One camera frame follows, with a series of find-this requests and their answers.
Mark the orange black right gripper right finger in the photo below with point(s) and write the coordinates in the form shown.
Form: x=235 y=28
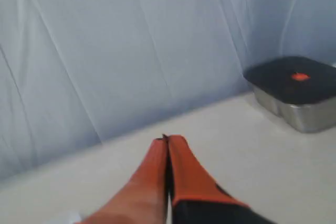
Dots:
x=196 y=197

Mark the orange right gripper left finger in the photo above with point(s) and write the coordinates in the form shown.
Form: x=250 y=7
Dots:
x=143 y=199

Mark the white backdrop curtain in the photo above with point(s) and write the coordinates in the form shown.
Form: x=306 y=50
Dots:
x=76 y=73

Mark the steel container with black lid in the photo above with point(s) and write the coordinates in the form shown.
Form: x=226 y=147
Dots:
x=297 y=89

